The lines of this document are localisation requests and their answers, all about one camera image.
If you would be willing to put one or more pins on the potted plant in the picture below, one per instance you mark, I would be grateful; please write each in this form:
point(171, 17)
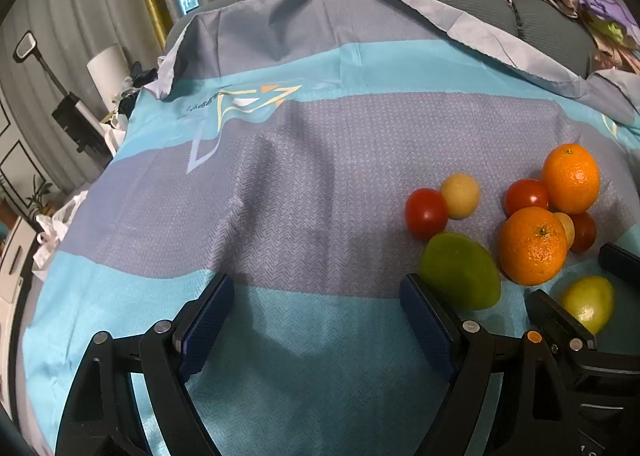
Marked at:
point(37, 196)

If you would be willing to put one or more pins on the yellow-green cloth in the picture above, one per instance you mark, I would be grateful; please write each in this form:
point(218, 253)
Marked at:
point(607, 31)

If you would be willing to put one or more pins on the white cabinet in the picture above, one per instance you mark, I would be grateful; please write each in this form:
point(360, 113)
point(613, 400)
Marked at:
point(15, 261)

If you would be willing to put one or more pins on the blue grey striped blanket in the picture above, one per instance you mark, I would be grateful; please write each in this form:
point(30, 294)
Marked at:
point(325, 161)

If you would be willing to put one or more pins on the yellow-green lemon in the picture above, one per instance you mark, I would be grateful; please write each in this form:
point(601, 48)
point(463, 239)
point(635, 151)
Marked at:
point(592, 301)

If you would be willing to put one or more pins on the pink floral cloth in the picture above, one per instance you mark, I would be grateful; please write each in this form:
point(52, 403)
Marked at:
point(620, 53)

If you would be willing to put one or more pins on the red tomato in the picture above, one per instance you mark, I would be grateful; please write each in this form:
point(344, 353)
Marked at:
point(525, 196)
point(426, 213)
point(584, 233)

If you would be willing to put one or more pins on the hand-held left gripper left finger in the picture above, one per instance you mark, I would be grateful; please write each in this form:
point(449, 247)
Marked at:
point(207, 326)

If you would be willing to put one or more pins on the green mango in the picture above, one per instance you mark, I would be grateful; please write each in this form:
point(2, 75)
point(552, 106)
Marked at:
point(460, 271)

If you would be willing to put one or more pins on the black upright appliance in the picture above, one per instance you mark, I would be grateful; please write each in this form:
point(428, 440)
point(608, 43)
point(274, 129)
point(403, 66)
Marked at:
point(80, 121)

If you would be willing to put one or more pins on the white plastic bag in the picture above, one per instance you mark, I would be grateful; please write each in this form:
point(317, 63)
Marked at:
point(55, 231)

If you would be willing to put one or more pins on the dark clothes pile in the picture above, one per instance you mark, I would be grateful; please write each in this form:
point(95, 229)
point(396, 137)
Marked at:
point(135, 81)

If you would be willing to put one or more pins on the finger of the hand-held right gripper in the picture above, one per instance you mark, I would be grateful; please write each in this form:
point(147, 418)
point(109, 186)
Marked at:
point(622, 261)
point(555, 321)

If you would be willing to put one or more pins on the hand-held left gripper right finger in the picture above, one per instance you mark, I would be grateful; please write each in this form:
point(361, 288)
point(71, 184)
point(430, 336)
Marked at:
point(425, 323)

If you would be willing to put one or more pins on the purple garment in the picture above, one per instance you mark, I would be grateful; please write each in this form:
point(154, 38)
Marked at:
point(600, 1)

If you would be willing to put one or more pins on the orange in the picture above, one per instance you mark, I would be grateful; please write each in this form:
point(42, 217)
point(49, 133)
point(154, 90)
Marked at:
point(534, 247)
point(571, 178)

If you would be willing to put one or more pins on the tan round fruit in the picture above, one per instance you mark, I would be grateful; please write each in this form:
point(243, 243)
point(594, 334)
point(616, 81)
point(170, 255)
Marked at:
point(461, 196)
point(567, 231)

